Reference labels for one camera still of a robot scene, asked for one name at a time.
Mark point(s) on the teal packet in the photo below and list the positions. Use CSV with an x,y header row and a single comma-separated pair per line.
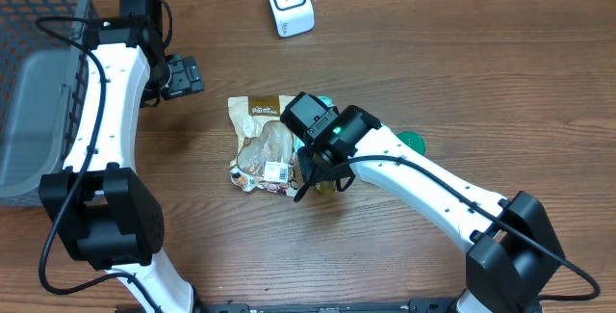
x,y
326,100

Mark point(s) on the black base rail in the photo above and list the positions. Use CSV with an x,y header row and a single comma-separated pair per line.
x,y
430,305

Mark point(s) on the yellow liquid bottle silver cap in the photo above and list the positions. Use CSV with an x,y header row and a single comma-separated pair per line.
x,y
326,188

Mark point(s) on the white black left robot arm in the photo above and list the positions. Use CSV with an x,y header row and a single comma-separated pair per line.
x,y
99,208

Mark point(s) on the grey plastic mesh basket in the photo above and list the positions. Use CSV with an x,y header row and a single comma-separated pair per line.
x,y
43,86

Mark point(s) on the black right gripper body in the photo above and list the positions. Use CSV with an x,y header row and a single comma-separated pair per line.
x,y
314,170

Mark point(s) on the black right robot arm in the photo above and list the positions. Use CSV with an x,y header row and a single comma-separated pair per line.
x,y
510,244

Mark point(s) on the white barcode scanner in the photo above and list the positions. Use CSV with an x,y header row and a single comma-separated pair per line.
x,y
292,17

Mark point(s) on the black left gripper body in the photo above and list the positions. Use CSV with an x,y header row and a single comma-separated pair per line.
x,y
183,79

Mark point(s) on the green lid white jar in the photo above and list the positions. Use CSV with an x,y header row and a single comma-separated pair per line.
x,y
413,140

